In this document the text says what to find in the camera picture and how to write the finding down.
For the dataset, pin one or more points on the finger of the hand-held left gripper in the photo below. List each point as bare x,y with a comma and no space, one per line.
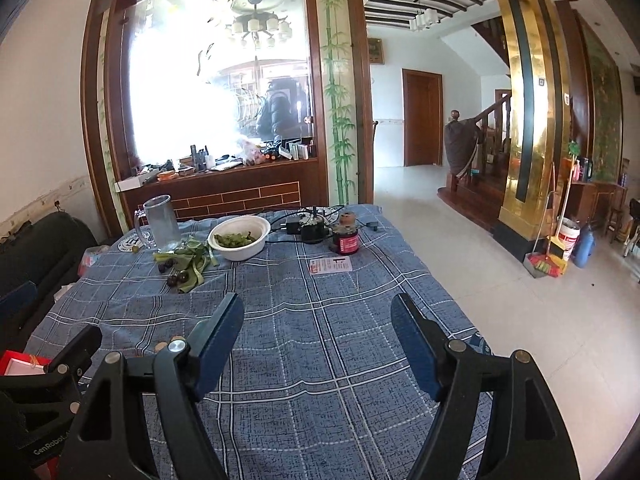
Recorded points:
75,352
15,300

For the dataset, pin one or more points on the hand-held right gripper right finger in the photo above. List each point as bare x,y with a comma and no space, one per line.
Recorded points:
417,345

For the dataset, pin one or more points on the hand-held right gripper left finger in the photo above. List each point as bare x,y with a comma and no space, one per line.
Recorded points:
220,340

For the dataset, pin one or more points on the red box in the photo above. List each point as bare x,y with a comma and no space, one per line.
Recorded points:
20,366

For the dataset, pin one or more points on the dark plum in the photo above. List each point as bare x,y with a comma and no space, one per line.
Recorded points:
183,277
172,281
164,266

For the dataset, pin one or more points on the leafy green vegetable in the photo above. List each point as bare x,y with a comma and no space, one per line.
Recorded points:
192,265

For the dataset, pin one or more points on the red and white plastic bag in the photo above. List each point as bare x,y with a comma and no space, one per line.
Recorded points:
90,260

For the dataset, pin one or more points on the white bowl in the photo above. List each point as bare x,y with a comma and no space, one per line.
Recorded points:
242,250

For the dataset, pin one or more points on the green leaves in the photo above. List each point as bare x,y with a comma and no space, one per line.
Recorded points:
235,238

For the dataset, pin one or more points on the white and red card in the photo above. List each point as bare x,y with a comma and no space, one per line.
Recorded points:
330,265

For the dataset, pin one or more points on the black jar with red label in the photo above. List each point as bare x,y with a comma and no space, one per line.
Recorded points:
345,240

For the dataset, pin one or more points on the small black plug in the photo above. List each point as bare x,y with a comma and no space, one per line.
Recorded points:
372,225

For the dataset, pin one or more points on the glass mug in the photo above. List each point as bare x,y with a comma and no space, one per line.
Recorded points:
160,225

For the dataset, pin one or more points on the black power adapter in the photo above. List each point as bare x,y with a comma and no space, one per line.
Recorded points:
290,225

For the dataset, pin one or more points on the black round device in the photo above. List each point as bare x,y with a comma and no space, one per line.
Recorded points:
315,231

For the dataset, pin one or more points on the wooden counter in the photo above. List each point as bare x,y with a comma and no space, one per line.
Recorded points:
225,195

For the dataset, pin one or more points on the broom and dustpan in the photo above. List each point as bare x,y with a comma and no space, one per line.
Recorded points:
545,262

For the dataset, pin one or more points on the white flat box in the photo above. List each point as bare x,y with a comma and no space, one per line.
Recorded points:
135,182

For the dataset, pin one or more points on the wooden staircase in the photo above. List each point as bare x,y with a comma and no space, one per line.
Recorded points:
487,180

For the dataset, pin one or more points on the white bucket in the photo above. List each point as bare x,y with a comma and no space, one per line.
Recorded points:
567,237

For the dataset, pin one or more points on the clear plastic bag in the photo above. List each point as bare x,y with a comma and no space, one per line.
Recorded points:
252,152

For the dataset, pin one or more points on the wooden door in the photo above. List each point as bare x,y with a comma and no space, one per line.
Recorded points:
422,117

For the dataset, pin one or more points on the wooden cabinet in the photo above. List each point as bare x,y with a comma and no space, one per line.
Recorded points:
595,200

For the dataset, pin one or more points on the golden pillar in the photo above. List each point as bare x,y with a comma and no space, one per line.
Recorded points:
532,110

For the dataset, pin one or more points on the bamboo painted panel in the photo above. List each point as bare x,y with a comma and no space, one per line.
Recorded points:
340,85

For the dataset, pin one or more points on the framed picture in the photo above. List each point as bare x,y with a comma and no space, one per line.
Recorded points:
376,51

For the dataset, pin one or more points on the ceiling lamp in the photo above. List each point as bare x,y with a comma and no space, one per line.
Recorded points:
425,17

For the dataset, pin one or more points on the dark coat on post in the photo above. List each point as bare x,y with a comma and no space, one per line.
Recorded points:
460,145

